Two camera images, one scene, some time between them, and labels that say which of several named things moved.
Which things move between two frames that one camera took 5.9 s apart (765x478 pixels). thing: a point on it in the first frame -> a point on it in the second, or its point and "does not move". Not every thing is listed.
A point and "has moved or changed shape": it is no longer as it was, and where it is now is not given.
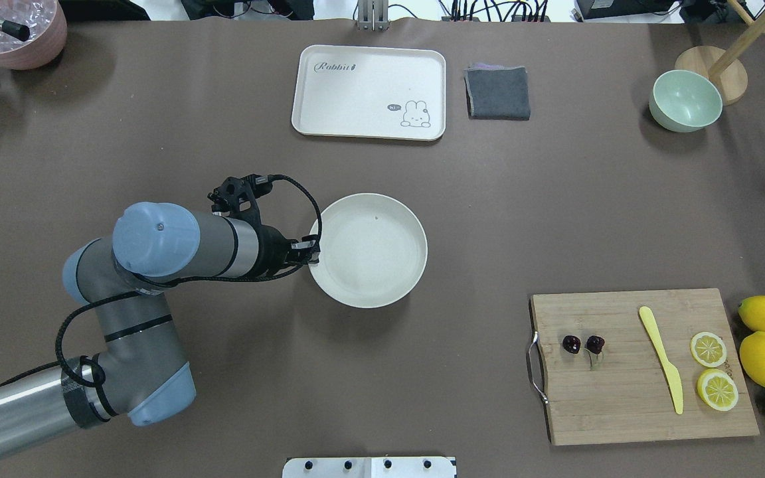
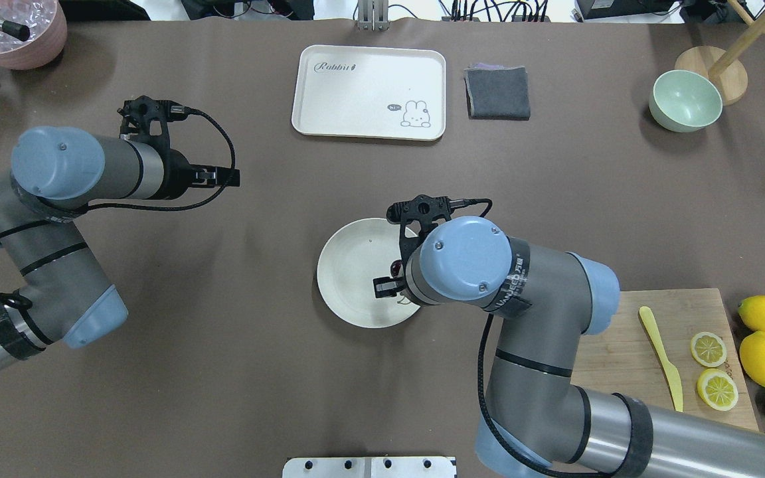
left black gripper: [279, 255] -> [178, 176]
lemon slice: [708, 349] does not move
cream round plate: [373, 250] has moved or changed shape
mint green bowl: [684, 101] does not move
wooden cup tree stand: [725, 68] does not move
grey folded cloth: [496, 91] does not move
